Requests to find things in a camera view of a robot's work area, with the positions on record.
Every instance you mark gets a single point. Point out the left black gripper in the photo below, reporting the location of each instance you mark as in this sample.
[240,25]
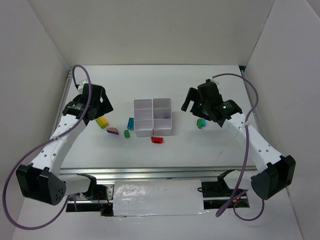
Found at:
[105,105]

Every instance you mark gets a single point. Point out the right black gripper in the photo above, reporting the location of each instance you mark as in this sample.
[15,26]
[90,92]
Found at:
[191,101]

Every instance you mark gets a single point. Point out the green square lego brick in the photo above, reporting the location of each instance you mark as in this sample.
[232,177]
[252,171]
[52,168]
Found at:
[199,123]

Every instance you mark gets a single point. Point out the blue square lego brick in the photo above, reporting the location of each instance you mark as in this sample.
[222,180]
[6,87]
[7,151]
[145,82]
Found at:
[203,122]

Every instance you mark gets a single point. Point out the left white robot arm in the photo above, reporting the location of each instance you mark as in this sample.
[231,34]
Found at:
[40,180]

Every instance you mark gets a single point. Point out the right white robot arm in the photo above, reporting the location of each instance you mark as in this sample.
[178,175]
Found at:
[275,171]

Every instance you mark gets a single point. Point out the yellow and lime lego stack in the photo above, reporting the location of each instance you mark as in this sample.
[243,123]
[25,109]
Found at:
[102,122]

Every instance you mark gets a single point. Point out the purple arched lego with print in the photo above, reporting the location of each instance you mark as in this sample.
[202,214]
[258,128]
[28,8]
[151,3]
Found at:
[112,130]

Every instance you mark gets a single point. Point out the teal lego brick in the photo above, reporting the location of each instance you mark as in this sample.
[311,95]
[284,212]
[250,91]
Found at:
[130,124]

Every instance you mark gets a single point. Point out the small green lego brick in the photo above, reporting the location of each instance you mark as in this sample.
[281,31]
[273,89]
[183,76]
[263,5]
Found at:
[126,134]

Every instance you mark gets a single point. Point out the left white divided container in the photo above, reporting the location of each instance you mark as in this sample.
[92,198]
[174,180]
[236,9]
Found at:
[143,117]

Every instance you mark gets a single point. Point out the white divided container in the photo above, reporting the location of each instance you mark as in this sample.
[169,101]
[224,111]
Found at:
[162,127]
[143,117]

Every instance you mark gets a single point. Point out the right white divided container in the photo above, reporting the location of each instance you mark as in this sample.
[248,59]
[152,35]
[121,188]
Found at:
[162,127]

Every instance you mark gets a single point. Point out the red arched lego brick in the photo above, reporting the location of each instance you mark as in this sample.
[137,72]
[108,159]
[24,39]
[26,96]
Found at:
[157,140]

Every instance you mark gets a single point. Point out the white taped front panel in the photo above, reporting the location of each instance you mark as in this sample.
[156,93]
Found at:
[157,198]

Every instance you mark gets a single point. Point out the aluminium table rail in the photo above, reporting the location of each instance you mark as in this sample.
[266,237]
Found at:
[152,173]

